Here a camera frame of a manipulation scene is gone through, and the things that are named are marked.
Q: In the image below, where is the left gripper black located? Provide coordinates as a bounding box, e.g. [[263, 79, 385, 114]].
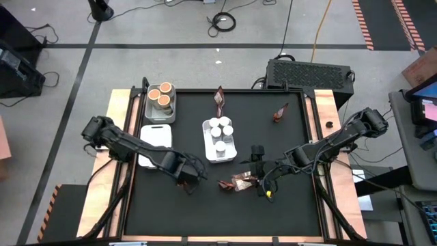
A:
[[169, 153, 207, 192]]

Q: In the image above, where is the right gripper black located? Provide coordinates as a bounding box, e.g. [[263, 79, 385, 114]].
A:
[[240, 159, 291, 198]]

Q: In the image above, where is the white plastic bin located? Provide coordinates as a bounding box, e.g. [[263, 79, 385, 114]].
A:
[[138, 124, 173, 170], [201, 117, 238, 164], [143, 83, 177, 124]]

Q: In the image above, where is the black computer case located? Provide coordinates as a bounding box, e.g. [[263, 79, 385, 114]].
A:
[[265, 58, 355, 109]]

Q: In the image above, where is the black mat orange striped edge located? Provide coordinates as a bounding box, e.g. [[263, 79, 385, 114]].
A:
[[36, 183, 89, 244], [351, 0, 411, 52], [391, 0, 437, 53]]

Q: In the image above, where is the black desk leg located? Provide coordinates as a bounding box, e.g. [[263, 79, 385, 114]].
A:
[[354, 165, 413, 198]]

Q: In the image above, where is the grey desk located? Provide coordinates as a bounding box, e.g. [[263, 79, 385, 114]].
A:
[[388, 89, 437, 192]]

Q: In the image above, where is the backlit keyboard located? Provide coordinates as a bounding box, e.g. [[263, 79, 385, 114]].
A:
[[414, 200, 437, 246]]

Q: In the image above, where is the computer monitor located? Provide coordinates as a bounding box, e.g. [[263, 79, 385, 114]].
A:
[[405, 73, 437, 128]]

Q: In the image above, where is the black stand base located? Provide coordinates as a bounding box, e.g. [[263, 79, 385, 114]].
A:
[[87, 0, 115, 23]]

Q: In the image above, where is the black equipment case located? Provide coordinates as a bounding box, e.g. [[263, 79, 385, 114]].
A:
[[0, 40, 47, 100]]

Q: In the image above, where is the brown cardboard box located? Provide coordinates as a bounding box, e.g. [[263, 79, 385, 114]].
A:
[[401, 46, 437, 88]]

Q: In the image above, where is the dark cabinet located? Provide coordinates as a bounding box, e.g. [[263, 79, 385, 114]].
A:
[[0, 3, 44, 66]]

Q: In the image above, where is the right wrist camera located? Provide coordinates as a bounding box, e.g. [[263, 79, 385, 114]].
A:
[[251, 144, 266, 163]]

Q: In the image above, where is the black cable sleeve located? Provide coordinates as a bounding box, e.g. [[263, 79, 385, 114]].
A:
[[81, 163, 135, 239], [312, 163, 366, 242]]

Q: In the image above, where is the coiled black cable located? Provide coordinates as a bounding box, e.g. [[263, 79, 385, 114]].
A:
[[206, 12, 237, 38]]

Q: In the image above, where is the long black cable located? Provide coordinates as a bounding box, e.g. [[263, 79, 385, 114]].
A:
[[277, 0, 295, 62]]

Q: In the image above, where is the long yellow cable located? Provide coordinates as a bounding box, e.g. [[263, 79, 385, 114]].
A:
[[309, 0, 333, 64]]

